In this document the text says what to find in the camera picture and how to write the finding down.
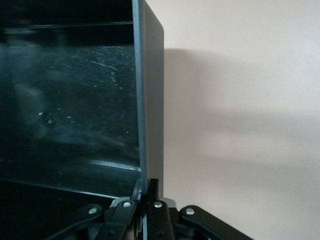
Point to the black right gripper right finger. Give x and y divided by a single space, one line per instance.
157 220

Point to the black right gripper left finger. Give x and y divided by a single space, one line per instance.
120 220

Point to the black plastic box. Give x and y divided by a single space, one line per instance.
75 100

